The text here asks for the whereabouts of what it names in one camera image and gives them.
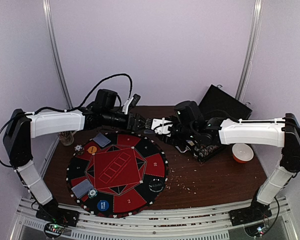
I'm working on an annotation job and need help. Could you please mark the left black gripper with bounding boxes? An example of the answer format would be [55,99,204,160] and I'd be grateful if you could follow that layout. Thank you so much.
[102,109,150,132]

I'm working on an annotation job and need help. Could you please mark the dealt playing card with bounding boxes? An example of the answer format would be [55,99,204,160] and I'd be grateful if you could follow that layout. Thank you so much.
[95,135,112,148]
[92,132,111,148]
[71,179,94,199]

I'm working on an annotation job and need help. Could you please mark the orange big blind button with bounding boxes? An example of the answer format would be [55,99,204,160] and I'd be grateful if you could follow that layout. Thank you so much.
[87,146,98,154]

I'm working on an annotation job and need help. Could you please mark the poker chip stack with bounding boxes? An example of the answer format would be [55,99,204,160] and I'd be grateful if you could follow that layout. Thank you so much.
[74,144,85,156]
[87,188,98,199]

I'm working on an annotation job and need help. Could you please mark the clear dealer button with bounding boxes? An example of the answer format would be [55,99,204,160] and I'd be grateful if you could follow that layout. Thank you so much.
[148,178,165,193]

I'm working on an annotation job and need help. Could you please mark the blue small blind button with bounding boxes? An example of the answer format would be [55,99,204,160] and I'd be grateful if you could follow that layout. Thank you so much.
[97,200,110,212]

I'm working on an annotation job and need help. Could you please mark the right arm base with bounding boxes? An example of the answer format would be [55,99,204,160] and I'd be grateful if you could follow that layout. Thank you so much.
[229,206,273,226]

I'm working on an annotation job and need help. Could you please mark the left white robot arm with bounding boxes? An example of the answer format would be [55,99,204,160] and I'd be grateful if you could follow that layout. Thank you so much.
[2,89,141,222]

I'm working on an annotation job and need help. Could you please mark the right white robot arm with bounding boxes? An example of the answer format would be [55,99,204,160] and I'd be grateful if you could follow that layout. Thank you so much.
[171,100,300,221]

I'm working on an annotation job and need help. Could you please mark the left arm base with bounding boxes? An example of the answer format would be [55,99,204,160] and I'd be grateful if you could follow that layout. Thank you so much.
[35,205,80,227]

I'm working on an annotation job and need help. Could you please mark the boxed card decks in case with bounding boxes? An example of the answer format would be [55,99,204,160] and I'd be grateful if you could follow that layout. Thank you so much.
[186,140,197,147]

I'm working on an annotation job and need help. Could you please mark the front right chip row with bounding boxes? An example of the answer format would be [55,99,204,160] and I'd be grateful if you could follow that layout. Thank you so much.
[193,145,221,163]

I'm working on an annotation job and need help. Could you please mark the black poker chip case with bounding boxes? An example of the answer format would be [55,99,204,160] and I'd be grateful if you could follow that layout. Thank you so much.
[173,84,252,156]

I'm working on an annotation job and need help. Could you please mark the white floral mug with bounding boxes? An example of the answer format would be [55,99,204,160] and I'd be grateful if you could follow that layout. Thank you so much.
[57,131,74,146]

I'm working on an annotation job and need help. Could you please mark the orange white bowl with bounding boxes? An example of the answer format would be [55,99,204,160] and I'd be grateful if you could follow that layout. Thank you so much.
[232,143,254,164]

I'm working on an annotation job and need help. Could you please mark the round red black poker mat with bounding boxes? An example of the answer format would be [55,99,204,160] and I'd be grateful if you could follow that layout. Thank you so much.
[66,131,169,218]

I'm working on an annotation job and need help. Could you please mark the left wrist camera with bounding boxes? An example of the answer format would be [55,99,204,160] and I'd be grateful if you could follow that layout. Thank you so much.
[121,93,141,115]

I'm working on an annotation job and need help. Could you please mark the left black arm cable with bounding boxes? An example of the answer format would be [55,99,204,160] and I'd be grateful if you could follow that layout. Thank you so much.
[0,73,134,168]

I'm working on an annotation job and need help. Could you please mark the front aluminium rail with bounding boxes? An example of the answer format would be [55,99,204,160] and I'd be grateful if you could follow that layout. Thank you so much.
[14,196,292,240]

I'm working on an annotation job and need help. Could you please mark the left aluminium frame post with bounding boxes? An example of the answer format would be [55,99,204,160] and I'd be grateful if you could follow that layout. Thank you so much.
[42,0,73,108]

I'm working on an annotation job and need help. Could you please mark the aluminium frame post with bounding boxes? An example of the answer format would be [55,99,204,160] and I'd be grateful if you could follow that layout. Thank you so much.
[42,0,73,108]
[235,0,264,102]

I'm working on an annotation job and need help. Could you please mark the right aluminium frame post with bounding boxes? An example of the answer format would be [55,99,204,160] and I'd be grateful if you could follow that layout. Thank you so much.
[235,0,264,102]

